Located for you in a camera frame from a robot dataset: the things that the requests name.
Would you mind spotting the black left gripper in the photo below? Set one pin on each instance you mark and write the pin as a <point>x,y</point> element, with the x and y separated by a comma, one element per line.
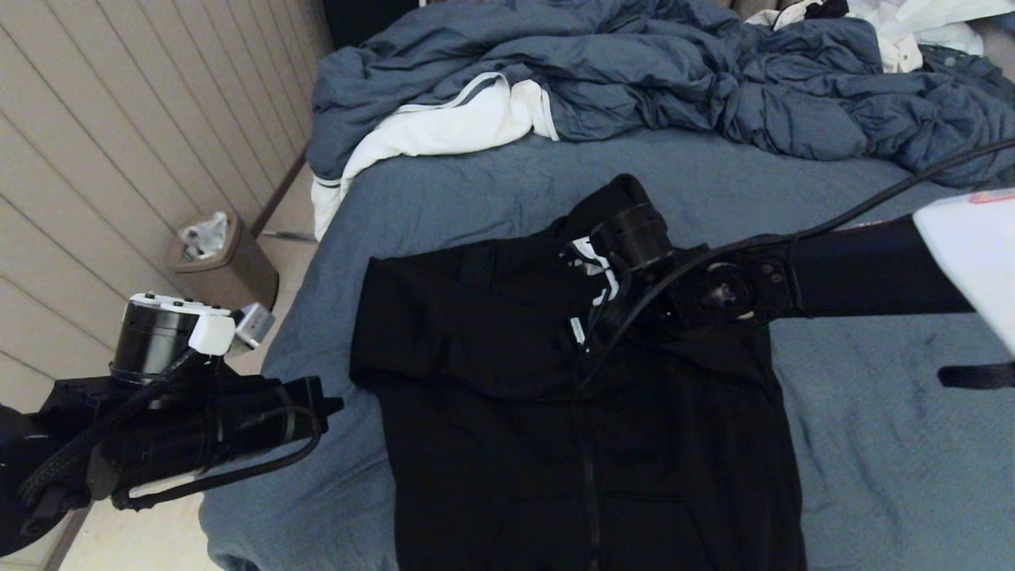
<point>198,428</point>

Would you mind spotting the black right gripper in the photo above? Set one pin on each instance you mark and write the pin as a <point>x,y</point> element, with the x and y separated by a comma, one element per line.
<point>642,238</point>

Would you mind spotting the black zip hoodie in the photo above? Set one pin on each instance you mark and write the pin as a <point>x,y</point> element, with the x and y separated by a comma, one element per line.
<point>515,460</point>

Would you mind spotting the white crumpled clothes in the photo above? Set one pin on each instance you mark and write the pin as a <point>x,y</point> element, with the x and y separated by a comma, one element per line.
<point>912,22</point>

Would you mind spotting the brown trash bin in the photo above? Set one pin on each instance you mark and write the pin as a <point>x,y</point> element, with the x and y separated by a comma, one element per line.
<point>238,277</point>

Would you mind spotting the crumpled blue duvet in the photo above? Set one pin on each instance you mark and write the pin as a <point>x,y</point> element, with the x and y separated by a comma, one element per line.
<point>634,63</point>

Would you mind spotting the thin metal rod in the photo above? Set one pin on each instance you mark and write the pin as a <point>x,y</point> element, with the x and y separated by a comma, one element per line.
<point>289,235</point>

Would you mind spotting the white plastic bin bag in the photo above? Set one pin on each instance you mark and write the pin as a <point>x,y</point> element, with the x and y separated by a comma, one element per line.
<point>204,236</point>

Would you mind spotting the white blanket with grey stripe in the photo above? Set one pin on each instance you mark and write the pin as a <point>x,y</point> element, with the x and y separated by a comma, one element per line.
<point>444,125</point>

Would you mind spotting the small black garment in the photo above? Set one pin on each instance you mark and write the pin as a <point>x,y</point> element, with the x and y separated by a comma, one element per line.
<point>829,8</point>

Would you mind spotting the blue bed sheet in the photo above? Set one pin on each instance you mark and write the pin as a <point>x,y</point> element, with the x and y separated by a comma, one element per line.
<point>856,476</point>

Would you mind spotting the blue denim shirt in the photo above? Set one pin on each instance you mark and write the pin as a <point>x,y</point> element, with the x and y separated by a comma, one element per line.
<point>963,70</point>

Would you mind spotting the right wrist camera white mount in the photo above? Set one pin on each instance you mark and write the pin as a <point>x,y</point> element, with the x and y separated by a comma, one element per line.
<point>593,258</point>

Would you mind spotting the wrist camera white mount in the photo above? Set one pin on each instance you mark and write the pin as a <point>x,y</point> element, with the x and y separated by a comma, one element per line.
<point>593,258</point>
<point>212,333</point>

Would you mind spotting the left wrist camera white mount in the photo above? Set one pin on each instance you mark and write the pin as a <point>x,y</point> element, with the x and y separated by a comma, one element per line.
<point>212,333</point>

